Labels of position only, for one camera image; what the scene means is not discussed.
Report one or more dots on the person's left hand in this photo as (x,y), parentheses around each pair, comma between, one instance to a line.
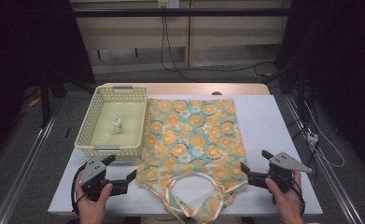
(93,207)

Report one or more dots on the person's right hand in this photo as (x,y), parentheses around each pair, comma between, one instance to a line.
(287,202)

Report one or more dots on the metal floor rail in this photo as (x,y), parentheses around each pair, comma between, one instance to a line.
(329,174)
(27,161)

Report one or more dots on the white wall socket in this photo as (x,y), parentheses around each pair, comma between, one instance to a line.
(168,3)

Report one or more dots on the pale yellow plastic basket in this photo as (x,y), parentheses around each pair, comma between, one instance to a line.
(121,105)

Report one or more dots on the black horizontal bar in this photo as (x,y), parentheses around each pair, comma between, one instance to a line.
(183,12)

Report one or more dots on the black metal stand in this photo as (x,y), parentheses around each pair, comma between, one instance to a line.
(45,102)

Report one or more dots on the white power strip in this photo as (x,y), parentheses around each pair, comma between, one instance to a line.
(312,137)

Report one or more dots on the fruit print cloth tote bag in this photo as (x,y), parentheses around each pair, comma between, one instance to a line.
(189,137)

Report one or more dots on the black curtain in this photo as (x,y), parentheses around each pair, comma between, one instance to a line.
(21,43)
(342,62)

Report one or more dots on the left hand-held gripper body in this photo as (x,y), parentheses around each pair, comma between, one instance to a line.
(93,169)

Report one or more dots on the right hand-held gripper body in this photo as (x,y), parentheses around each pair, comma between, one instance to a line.
(284,161)

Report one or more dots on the small white dropper bottle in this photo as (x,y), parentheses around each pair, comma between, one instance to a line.
(117,125)

